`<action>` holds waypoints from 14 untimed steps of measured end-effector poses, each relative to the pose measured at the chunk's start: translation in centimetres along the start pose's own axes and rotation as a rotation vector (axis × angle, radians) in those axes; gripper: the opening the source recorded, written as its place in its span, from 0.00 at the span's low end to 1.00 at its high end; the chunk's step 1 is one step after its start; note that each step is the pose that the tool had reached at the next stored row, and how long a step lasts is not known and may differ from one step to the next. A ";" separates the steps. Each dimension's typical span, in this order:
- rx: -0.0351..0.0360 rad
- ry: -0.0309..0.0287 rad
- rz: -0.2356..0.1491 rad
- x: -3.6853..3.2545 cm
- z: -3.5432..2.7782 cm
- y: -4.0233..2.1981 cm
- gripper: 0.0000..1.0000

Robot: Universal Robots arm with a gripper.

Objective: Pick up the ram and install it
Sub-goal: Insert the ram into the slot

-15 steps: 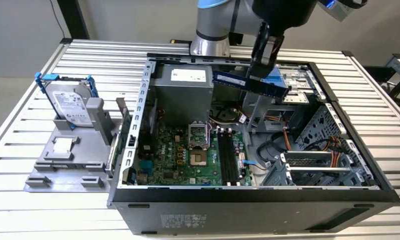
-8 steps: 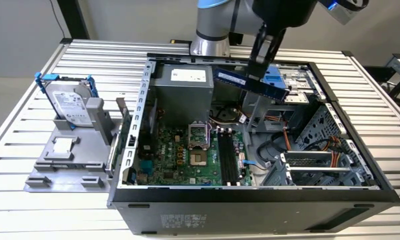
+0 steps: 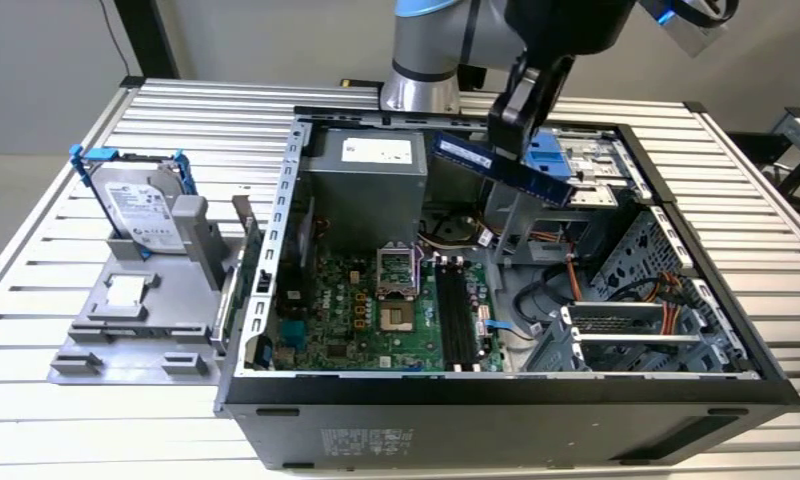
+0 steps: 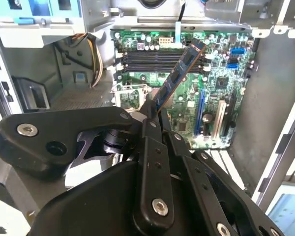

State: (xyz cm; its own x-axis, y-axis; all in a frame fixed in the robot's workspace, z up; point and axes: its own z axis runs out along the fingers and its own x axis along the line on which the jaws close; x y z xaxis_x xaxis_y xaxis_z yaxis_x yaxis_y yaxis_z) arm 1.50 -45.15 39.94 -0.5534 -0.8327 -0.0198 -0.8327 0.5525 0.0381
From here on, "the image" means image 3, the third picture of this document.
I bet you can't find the silver CPU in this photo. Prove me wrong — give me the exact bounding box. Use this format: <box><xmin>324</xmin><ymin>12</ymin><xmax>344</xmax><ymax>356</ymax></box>
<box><xmin>104</xmin><ymin>276</ymin><xmax>151</xmax><ymax>307</ymax></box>

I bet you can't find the blue plastic drive latch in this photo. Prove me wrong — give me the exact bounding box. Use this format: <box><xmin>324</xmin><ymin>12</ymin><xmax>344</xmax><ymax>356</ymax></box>
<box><xmin>524</xmin><ymin>128</ymin><xmax>574</xmax><ymax>180</ymax></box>

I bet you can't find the gray metal drive cage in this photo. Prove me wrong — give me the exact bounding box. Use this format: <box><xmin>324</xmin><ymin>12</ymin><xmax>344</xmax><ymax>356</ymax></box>
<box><xmin>484</xmin><ymin>128</ymin><xmax>635</xmax><ymax>265</ymax></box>

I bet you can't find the RAM stick with white label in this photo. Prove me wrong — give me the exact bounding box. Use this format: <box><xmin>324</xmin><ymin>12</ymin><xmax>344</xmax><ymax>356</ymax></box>
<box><xmin>432</xmin><ymin>130</ymin><xmax>575</xmax><ymax>207</ymax></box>

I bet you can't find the hard disk in blue carrier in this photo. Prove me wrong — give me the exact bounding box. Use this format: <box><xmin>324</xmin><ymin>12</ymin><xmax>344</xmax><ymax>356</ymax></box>
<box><xmin>68</xmin><ymin>144</ymin><xmax>195</xmax><ymax>261</ymax></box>

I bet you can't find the orange red yellow wire bundle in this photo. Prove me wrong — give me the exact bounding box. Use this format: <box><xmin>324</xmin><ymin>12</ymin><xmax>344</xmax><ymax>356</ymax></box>
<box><xmin>656</xmin><ymin>272</ymin><xmax>688</xmax><ymax>337</ymax></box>

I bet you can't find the flat data cable with tab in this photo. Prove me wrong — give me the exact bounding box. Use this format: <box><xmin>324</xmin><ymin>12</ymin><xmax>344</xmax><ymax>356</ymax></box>
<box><xmin>483</xmin><ymin>319</ymin><xmax>539</xmax><ymax>337</ymax></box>

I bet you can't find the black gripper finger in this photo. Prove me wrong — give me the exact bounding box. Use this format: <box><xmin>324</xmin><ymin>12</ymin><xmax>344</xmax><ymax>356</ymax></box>
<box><xmin>485</xmin><ymin>53</ymin><xmax>579</xmax><ymax>162</ymax></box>

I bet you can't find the gray disk bay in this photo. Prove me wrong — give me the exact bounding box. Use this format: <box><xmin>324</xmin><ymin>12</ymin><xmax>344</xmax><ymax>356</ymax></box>
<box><xmin>525</xmin><ymin>299</ymin><xmax>719</xmax><ymax>374</ymax></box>

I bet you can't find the power supply wire bundle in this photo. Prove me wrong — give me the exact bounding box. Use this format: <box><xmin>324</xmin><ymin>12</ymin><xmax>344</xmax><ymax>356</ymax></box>
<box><xmin>417</xmin><ymin>212</ymin><xmax>501</xmax><ymax>251</ymax></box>

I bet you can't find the black vertical post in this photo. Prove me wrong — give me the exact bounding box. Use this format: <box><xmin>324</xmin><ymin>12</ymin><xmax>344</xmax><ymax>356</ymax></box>
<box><xmin>114</xmin><ymin>0</ymin><xmax>181</xmax><ymax>89</ymax></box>

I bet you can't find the green motherboard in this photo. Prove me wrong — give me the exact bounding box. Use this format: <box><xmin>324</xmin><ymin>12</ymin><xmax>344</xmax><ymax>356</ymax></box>
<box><xmin>272</xmin><ymin>249</ymin><xmax>508</xmax><ymax>374</ymax></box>

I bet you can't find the metal socket cover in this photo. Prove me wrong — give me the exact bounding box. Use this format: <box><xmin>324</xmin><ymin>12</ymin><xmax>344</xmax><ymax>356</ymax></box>
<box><xmin>375</xmin><ymin>241</ymin><xmax>420</xmax><ymax>301</ymax></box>

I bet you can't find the gray parts rack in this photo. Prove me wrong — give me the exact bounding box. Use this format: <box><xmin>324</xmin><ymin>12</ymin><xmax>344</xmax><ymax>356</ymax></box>
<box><xmin>48</xmin><ymin>194</ymin><xmax>241</xmax><ymax>389</ymax></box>

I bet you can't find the green graphics card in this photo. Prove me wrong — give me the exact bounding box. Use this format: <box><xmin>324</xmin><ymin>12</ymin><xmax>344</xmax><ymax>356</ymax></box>
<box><xmin>209</xmin><ymin>194</ymin><xmax>268</xmax><ymax>359</ymax></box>

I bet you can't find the CPU socket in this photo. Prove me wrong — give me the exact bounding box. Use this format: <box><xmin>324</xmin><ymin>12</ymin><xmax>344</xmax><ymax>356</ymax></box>
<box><xmin>377</xmin><ymin>297</ymin><xmax>416</xmax><ymax>335</ymax></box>

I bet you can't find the metal frame side table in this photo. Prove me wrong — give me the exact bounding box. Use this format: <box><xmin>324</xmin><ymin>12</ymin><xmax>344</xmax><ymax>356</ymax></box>
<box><xmin>770</xmin><ymin>106</ymin><xmax>800</xmax><ymax>224</ymax></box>

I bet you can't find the black cable loop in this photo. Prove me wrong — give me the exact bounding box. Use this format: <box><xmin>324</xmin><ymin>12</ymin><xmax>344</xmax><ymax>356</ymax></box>
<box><xmin>513</xmin><ymin>279</ymin><xmax>568</xmax><ymax>329</ymax></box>

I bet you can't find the black open PC case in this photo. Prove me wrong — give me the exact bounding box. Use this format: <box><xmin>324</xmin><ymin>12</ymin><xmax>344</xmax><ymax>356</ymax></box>
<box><xmin>211</xmin><ymin>102</ymin><xmax>800</xmax><ymax>474</ymax></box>

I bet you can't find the gray power supply unit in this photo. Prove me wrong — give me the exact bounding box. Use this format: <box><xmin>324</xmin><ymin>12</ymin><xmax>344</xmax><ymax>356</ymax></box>
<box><xmin>297</xmin><ymin>127</ymin><xmax>429</xmax><ymax>251</ymax></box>

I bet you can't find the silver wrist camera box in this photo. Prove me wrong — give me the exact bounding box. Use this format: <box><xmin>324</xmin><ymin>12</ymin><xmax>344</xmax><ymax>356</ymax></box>
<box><xmin>639</xmin><ymin>0</ymin><xmax>736</xmax><ymax>59</ymax></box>

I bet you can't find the black RAM slot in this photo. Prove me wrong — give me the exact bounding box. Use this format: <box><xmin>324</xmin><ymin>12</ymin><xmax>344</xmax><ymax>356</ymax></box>
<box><xmin>452</xmin><ymin>257</ymin><xmax>475</xmax><ymax>372</ymax></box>
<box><xmin>444</xmin><ymin>257</ymin><xmax>465</xmax><ymax>372</ymax></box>
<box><xmin>435</xmin><ymin>257</ymin><xmax>456</xmax><ymax>372</ymax></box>

